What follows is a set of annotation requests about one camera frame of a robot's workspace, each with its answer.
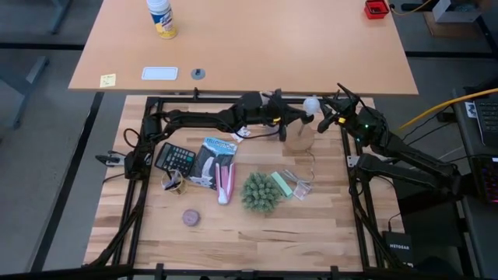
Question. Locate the small printed card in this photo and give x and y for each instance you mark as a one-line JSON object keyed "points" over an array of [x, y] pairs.
{"points": [[242, 134]]}

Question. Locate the pink and white stapler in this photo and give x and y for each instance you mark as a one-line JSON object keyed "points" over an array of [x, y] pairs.
{"points": [[225, 186]]}

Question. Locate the Yellowstone brochure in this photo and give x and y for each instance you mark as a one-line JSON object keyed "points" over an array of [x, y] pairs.
{"points": [[210, 163]]}

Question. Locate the beige desk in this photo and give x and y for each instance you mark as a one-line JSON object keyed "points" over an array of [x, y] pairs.
{"points": [[253, 50]]}

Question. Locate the green eraser block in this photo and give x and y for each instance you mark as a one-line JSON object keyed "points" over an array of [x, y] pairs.
{"points": [[282, 184]]}

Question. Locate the red plastic box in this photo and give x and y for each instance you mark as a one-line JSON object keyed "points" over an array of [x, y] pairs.
{"points": [[376, 9]]}

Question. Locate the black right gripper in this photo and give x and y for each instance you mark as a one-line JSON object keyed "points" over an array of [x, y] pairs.
{"points": [[346, 114]]}

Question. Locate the green succulent in grey pot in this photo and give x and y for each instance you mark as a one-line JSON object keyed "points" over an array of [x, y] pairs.
{"points": [[260, 192]]}

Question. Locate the black Netgear router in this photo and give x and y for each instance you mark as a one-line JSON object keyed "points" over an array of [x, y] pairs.
{"points": [[398, 247]]}

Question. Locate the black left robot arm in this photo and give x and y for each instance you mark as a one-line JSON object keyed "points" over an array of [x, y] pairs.
{"points": [[194, 118]]}

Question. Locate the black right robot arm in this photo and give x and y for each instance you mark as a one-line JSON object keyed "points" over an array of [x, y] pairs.
{"points": [[408, 163]]}

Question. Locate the purple patterned jar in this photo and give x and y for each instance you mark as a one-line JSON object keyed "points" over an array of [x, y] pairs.
{"points": [[191, 218]]}

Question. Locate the clear plastic piece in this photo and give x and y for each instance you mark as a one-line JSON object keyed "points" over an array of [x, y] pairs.
{"points": [[301, 190]]}

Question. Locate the disinfectant wipes canister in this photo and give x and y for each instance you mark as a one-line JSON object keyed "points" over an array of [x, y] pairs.
{"points": [[162, 19]]}

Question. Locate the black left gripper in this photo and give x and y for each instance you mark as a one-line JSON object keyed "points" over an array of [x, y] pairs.
{"points": [[272, 109]]}

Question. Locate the yellow sticky note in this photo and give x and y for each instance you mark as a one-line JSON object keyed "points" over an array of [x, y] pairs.
{"points": [[107, 81]]}

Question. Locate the black metal frame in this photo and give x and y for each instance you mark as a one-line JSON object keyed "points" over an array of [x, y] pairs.
{"points": [[194, 100]]}

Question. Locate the white box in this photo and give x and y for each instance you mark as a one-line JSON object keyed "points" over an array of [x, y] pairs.
{"points": [[455, 11]]}

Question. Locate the white lightbulb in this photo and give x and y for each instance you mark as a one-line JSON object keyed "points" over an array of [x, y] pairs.
{"points": [[311, 106]]}

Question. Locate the backlit black keyboard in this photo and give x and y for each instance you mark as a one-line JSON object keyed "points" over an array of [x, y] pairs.
{"points": [[488, 179]]}

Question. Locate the grey table leg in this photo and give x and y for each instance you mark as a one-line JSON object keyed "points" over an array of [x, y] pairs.
{"points": [[27, 81], [60, 15]]}

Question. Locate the white printed label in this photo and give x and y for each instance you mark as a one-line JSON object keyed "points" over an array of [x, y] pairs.
{"points": [[471, 110]]}

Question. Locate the grey desk grommet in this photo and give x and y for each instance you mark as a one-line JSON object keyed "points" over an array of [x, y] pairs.
{"points": [[198, 74]]}

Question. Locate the white rectangular card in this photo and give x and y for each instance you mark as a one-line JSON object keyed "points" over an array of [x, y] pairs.
{"points": [[159, 73]]}

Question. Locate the black calculator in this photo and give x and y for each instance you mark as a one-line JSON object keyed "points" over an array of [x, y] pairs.
{"points": [[175, 159]]}

